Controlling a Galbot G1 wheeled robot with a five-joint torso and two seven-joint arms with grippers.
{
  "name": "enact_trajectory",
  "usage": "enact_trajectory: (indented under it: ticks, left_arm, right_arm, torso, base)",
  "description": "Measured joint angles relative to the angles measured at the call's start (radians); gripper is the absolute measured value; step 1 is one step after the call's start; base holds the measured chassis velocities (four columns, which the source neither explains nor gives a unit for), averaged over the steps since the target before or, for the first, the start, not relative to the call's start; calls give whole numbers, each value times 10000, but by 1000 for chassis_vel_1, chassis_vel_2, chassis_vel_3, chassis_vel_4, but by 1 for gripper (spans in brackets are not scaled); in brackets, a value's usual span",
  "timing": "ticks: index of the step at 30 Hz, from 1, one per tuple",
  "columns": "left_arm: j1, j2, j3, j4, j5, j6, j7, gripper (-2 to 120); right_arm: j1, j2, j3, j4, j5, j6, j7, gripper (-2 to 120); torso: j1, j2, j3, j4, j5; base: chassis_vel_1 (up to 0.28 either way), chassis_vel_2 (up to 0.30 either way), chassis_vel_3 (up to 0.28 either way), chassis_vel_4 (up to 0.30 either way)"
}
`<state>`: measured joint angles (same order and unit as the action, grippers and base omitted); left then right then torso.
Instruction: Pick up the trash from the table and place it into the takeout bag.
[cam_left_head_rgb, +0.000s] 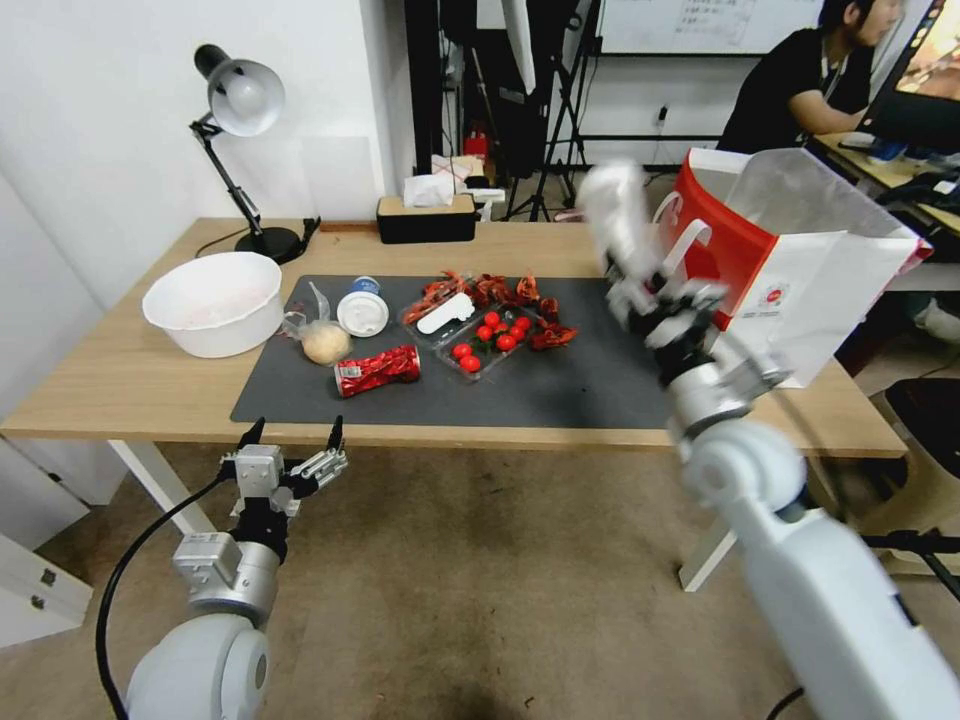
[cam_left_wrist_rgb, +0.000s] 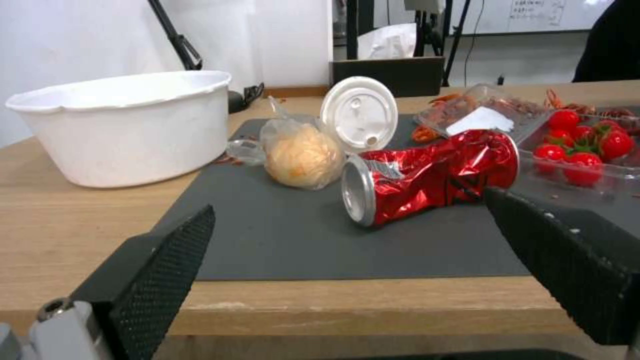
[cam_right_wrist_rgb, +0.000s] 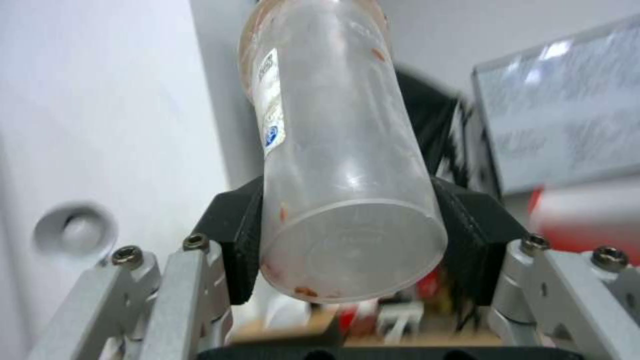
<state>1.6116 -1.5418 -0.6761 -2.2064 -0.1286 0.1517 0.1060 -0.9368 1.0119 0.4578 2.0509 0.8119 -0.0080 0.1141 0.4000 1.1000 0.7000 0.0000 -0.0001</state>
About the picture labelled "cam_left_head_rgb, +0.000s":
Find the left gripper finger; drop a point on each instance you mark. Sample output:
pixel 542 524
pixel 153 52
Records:
pixel 253 433
pixel 324 465

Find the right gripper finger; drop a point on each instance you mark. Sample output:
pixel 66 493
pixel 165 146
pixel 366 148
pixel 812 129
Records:
pixel 631 289
pixel 701 291

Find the red white delivery bag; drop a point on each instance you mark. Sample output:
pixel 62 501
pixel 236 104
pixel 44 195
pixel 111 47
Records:
pixel 817 277

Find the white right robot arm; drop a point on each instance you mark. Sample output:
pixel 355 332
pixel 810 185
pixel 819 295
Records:
pixel 810 585

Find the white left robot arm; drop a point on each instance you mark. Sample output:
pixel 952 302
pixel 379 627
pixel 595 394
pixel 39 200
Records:
pixel 202 660

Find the clear plastic bag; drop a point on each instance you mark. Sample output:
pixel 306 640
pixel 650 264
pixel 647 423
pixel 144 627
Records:
pixel 304 315

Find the clear disposable takeout box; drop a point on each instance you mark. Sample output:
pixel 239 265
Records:
pixel 487 360

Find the cardboard box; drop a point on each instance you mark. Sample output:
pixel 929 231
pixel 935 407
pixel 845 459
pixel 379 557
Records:
pixel 457 169

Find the black wooden-lid tissue box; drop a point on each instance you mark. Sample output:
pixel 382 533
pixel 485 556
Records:
pixel 427 221

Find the red crawfish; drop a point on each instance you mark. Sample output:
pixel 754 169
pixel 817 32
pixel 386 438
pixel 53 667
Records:
pixel 553 335
pixel 549 307
pixel 526 288
pixel 429 296
pixel 491 289

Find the white table leg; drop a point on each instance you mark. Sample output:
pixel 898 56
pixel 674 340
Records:
pixel 709 551
pixel 169 487

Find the crushed red drink can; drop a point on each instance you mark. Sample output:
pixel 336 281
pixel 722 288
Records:
pixel 375 371

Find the grey table mat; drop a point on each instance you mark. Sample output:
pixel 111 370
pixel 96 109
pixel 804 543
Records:
pixel 420 401

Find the beige steamed bun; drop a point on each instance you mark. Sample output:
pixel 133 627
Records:
pixel 327 343

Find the white plastic bowl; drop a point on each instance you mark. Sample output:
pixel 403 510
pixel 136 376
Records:
pixel 214 307

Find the white lidded paper cup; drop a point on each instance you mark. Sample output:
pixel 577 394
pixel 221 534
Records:
pixel 361 311

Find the black tripod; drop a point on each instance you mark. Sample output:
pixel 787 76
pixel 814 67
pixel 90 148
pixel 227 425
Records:
pixel 559 112

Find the wooden office desk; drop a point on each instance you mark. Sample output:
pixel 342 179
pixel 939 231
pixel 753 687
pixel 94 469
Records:
pixel 885 169

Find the white cabinet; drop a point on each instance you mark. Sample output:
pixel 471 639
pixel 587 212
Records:
pixel 45 510

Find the white tissue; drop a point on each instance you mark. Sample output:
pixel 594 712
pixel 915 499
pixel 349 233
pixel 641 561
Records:
pixel 427 191

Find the person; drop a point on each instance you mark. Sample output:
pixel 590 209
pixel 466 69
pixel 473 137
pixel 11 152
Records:
pixel 795 82

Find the white reflector panel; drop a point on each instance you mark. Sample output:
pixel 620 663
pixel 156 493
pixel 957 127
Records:
pixel 519 45

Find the black computer monitor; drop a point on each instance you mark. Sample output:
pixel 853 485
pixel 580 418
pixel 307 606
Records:
pixel 922 82

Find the black desk lamp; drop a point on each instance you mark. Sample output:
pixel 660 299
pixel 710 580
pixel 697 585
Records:
pixel 247 90

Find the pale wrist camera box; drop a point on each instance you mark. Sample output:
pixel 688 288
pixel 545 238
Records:
pixel 259 471

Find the white wall board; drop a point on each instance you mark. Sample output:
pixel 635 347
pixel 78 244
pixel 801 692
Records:
pixel 705 22

